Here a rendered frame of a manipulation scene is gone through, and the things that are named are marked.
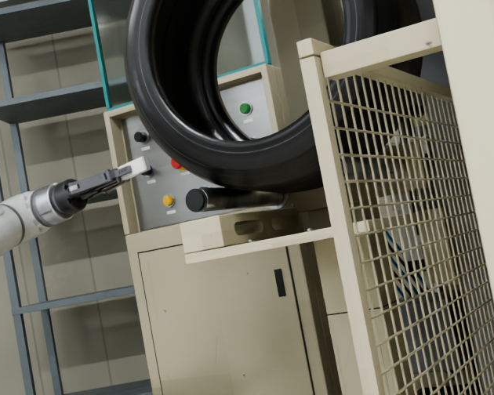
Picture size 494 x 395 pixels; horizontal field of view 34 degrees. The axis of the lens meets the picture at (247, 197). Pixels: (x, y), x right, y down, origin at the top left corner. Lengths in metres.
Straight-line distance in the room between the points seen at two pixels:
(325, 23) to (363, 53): 0.96
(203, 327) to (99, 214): 2.62
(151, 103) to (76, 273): 3.38
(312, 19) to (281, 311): 0.78
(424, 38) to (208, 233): 0.76
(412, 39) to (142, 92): 0.82
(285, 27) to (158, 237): 0.79
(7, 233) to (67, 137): 3.16
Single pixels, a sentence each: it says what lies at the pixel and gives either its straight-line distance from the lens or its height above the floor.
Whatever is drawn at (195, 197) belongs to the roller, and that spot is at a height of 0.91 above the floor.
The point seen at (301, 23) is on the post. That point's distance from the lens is 1.85.
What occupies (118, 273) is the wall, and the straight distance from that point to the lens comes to 4.83.
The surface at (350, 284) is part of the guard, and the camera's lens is 0.86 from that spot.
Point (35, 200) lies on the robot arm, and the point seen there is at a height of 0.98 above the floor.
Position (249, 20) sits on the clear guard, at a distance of 2.27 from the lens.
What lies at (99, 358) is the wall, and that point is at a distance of 4.89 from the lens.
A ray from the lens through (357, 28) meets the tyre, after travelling 1.42.
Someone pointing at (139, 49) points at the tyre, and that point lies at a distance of 1.59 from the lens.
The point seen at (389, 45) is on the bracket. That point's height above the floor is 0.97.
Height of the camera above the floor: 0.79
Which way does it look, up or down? 4 degrees up
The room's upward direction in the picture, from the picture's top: 10 degrees counter-clockwise
